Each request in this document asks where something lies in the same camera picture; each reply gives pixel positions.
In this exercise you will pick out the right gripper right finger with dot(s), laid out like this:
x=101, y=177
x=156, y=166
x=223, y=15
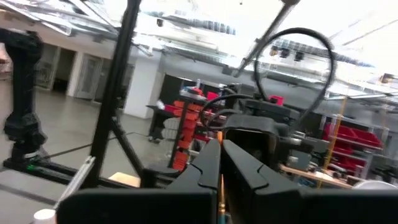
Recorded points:
x=248, y=183

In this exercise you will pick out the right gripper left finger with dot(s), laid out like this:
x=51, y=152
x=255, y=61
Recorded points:
x=202, y=177

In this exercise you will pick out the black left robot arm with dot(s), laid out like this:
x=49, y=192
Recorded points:
x=267, y=112

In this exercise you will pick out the red storage bins rack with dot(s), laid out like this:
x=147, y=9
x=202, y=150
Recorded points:
x=186, y=124
x=342, y=133

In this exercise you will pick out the grey metal pole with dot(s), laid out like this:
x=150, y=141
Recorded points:
x=264, y=37

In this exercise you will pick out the silver bracket bar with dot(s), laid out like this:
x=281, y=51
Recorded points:
x=77, y=177

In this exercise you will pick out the black metal table frame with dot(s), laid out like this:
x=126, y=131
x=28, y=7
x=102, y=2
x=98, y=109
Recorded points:
x=115, y=84

